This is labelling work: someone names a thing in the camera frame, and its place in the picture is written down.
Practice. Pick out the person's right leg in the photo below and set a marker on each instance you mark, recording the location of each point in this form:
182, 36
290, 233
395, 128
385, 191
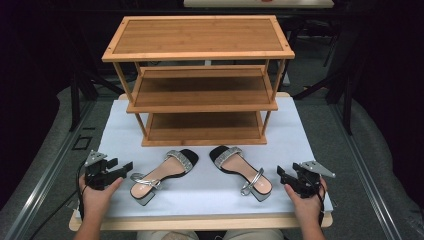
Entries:
253, 234

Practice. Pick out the pale background table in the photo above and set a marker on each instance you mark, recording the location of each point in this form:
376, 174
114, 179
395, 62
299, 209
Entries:
253, 3

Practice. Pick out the wooden table board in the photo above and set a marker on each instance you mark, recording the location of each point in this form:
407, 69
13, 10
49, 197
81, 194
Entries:
200, 223

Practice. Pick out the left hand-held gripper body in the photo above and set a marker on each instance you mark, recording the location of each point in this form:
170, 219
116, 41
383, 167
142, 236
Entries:
96, 173

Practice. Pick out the white table mat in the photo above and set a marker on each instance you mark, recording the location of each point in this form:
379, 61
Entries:
206, 196

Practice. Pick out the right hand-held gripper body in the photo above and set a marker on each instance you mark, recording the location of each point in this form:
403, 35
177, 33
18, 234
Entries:
310, 181

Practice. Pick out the person's left hand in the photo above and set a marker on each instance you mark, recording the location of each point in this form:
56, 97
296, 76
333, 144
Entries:
98, 201

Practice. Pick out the person's right hand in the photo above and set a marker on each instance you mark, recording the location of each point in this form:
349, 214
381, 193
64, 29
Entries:
305, 208

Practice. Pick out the wooden three-tier shoe rack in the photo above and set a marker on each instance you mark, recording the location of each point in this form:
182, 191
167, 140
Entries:
200, 36

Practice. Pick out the black metal stand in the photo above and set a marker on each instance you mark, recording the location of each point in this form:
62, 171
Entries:
348, 100
75, 100

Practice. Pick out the metal floor rail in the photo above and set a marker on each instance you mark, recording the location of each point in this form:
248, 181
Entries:
40, 186
366, 173

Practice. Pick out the person's leg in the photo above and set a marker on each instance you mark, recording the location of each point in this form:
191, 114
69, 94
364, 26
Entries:
253, 234
166, 235

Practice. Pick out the person's left leg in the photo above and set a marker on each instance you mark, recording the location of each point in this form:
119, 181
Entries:
166, 235

